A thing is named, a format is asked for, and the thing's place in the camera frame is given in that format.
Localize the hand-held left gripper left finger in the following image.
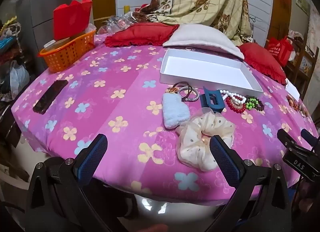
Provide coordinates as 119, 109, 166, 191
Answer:
26, 133, 109, 213

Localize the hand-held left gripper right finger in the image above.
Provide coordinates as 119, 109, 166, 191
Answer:
209, 135, 293, 213

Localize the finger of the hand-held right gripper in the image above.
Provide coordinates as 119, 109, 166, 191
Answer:
301, 129, 320, 151
277, 129, 318, 182

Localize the cream dotted scrunchie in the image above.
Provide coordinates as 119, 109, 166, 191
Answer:
176, 107, 236, 172

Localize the red bead bracelet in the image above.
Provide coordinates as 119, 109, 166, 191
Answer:
225, 95, 247, 114

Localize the blue claw hair clip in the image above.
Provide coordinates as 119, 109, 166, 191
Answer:
199, 86, 227, 111

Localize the white bead bracelet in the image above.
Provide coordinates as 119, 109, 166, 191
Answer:
220, 89, 247, 106

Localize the light blue fluffy hair clip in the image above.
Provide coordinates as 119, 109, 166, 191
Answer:
162, 92, 188, 129

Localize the grey hair tie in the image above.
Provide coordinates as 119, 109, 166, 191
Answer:
179, 87, 200, 103

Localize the black flower charm hair tie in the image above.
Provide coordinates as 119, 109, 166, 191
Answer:
167, 82, 193, 95

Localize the white cardboard box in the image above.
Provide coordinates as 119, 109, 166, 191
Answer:
159, 48, 263, 93

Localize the brown beaded jewelry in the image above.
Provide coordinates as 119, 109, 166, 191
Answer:
286, 95, 309, 117

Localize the pink floral bedsheet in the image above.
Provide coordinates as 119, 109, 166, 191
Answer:
11, 33, 319, 200

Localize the white card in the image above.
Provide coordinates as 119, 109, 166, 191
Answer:
285, 78, 300, 100

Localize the black smartphone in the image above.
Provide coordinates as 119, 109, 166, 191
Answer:
32, 79, 69, 115

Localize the wooden chair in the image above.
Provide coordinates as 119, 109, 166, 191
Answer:
285, 30, 316, 90

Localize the red frilled pillow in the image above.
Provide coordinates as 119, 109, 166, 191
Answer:
104, 23, 180, 47
237, 42, 287, 85

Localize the red shopping bag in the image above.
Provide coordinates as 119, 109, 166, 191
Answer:
267, 35, 293, 66

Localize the orange plastic basket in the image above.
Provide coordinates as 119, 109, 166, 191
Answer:
39, 30, 97, 73

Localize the white pillow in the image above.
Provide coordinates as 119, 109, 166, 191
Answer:
162, 24, 245, 60

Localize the pile of plastic bags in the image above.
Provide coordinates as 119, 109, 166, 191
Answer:
0, 17, 30, 102

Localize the clear plastic bag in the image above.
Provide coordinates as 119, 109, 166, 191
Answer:
96, 12, 137, 35

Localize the red paper bag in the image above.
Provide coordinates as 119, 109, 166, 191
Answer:
53, 0, 92, 41

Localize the brown bead bracelet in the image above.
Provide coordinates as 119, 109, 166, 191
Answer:
246, 95, 265, 112

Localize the green bead bracelet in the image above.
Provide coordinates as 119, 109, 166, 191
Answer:
245, 98, 259, 110

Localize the wall picture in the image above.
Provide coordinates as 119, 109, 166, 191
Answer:
295, 0, 311, 15

